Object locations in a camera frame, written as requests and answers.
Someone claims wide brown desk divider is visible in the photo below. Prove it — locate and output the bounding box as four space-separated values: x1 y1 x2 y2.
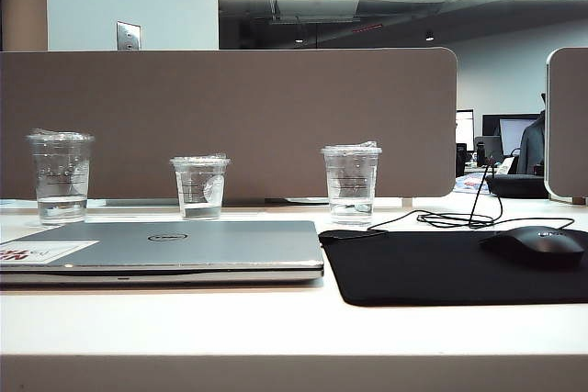
0 46 458 201

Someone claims black framed monitor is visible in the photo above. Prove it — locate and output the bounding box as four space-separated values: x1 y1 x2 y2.
481 113 546 159

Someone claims short clear plastic cup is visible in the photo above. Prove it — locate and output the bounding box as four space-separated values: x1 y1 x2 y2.
168 151 232 221

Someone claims tall clear plastic cup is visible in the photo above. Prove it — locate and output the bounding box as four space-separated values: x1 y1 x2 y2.
25 127 96 227

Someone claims grey jacket on chair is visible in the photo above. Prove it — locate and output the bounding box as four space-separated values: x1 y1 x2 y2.
518 108 548 176

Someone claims white screen monitor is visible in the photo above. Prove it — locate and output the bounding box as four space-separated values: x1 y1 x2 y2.
456 108 474 151

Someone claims black mouse pad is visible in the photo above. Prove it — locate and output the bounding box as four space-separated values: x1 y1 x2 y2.
317 227 588 308

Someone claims white red sticker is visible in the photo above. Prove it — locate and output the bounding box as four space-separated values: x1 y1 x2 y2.
0 240 99 265

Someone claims silver Dell laptop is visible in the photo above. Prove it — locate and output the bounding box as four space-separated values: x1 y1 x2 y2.
0 219 325 286

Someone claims metal wall switch plate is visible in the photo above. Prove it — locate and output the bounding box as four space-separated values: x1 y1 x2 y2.
115 20 141 51

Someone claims blue white printed paper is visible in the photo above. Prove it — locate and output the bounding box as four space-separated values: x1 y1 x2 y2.
454 174 492 194

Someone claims thin black mouse cable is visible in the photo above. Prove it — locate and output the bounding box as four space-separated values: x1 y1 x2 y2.
367 164 575 231

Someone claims brown divider with white edge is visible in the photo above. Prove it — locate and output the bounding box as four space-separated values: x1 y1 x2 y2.
544 46 588 204

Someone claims black fabric case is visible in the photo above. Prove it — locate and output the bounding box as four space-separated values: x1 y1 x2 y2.
485 173 550 200

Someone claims black computer mouse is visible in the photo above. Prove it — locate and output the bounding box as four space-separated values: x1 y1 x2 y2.
478 225 586 269

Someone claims clear plastic cup lid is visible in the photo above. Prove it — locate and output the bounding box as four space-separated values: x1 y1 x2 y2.
320 140 383 227

